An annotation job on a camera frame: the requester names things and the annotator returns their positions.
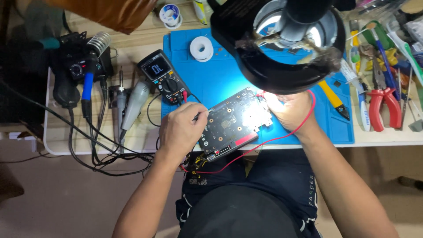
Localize metal spring iron holder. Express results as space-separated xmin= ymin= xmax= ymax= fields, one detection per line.
xmin=87 ymin=32 xmax=112 ymax=59

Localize red handled pliers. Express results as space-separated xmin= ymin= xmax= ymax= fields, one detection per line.
xmin=367 ymin=56 xmax=403 ymax=133

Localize black multimeter test lead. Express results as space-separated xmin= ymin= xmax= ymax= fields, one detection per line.
xmin=147 ymin=93 xmax=212 ymax=128

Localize black magnifier ring lamp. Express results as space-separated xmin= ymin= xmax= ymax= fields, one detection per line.
xmin=207 ymin=0 xmax=346 ymax=95

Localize brown leather bag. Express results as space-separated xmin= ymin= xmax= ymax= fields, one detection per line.
xmin=43 ymin=0 xmax=159 ymax=35

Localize green white toothbrush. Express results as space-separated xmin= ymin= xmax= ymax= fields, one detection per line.
xmin=386 ymin=22 xmax=423 ymax=87

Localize black circuit board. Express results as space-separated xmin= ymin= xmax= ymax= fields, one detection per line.
xmin=198 ymin=87 xmax=273 ymax=162

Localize clear syringe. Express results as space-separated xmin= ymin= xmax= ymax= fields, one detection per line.
xmin=340 ymin=59 xmax=360 ymax=85

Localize heap of assorted tools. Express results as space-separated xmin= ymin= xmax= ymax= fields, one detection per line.
xmin=345 ymin=0 xmax=423 ymax=133

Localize yellow green toothbrush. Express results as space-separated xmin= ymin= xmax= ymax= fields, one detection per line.
xmin=349 ymin=20 xmax=362 ymax=74

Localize blue silicone work mat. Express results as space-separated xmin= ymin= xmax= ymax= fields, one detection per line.
xmin=161 ymin=28 xmax=355 ymax=146

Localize person's left hand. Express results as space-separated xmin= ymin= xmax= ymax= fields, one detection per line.
xmin=158 ymin=102 xmax=209 ymax=162

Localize person's right hand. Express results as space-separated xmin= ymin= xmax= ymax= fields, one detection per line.
xmin=263 ymin=91 xmax=317 ymax=135

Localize white blue solder spool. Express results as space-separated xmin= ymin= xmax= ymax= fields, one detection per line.
xmin=159 ymin=4 xmax=183 ymax=30

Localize grey hot air handle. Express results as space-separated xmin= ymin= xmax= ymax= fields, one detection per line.
xmin=120 ymin=81 xmax=151 ymax=131

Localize blue grip soldering iron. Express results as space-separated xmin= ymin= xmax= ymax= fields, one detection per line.
xmin=81 ymin=56 xmax=100 ymax=120

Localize black soldering station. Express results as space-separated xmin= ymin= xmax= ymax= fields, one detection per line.
xmin=50 ymin=31 xmax=114 ymax=110

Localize black case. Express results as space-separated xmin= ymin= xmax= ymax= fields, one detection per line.
xmin=0 ymin=0 xmax=51 ymax=125

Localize blue handled brush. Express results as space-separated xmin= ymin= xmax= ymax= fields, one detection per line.
xmin=366 ymin=21 xmax=398 ymax=90

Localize teal tool handle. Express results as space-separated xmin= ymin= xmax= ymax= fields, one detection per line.
xmin=38 ymin=37 xmax=61 ymax=50

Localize bundle of black cables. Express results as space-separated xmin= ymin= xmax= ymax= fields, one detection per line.
xmin=0 ymin=79 xmax=156 ymax=177

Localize person's black shorts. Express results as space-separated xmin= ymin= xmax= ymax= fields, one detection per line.
xmin=175 ymin=149 xmax=322 ymax=238

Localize red multimeter test lead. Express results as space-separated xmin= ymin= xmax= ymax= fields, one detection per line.
xmin=179 ymin=89 xmax=317 ymax=175

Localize yellow black wire bundle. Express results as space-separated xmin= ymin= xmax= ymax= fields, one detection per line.
xmin=183 ymin=151 xmax=209 ymax=179

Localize white tape roll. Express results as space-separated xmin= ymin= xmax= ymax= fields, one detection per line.
xmin=189 ymin=36 xmax=214 ymax=63

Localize metal tweezers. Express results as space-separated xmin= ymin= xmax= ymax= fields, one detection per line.
xmin=397 ymin=68 xmax=414 ymax=130

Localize white bottle yellow label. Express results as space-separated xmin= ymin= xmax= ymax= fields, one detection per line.
xmin=193 ymin=0 xmax=209 ymax=26

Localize black digital multimeter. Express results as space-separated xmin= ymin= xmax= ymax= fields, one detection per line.
xmin=137 ymin=49 xmax=191 ymax=106

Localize yellow handled cutter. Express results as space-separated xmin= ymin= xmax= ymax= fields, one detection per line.
xmin=318 ymin=79 xmax=351 ymax=121

